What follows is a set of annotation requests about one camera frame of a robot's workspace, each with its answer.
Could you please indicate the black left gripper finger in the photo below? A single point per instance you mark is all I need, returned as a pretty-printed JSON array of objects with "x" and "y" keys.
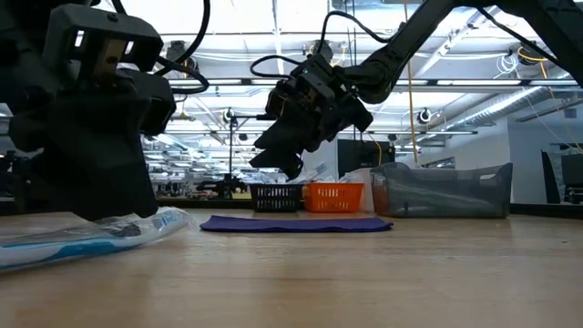
[{"x": 91, "y": 159}]

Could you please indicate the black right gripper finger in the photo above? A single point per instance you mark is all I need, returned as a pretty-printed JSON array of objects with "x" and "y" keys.
[
  {"x": 287, "y": 136},
  {"x": 278, "y": 160}
]

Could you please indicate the blue toothbrush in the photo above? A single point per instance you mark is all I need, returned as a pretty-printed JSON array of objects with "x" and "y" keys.
[
  {"x": 316, "y": 175},
  {"x": 68, "y": 250}
]

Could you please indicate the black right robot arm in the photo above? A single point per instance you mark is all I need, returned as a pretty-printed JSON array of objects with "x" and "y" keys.
[{"x": 410, "y": 36}]

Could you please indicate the black perforated basket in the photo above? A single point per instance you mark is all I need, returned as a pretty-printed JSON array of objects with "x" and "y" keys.
[{"x": 275, "y": 198}]

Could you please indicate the white pillar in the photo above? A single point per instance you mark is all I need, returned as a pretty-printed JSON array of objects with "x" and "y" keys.
[{"x": 328, "y": 159}]

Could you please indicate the black panel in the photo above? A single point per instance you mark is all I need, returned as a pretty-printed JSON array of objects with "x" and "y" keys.
[{"x": 360, "y": 157}]

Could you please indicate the dark blue cloth mat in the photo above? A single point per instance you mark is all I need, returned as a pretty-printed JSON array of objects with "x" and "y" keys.
[{"x": 296, "y": 224}]

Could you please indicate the orange perforated basket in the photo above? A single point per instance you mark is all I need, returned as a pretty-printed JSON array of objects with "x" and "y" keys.
[{"x": 332, "y": 198}]

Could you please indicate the grey translucent bin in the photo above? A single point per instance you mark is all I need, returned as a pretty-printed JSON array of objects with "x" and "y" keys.
[{"x": 442, "y": 191}]

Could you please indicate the black rig frame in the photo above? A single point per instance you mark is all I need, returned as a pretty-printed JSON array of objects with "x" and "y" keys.
[{"x": 259, "y": 117}]

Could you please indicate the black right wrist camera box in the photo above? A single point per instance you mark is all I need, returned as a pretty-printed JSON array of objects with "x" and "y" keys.
[{"x": 282, "y": 102}]

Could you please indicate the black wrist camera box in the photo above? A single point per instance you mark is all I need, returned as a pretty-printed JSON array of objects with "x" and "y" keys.
[
  {"x": 157, "y": 105},
  {"x": 282, "y": 102}
]

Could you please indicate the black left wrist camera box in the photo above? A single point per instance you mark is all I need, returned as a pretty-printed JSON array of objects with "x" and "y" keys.
[{"x": 157, "y": 105}]

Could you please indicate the silver ceiling duct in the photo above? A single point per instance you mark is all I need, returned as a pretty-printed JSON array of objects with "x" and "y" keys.
[{"x": 514, "y": 102}]

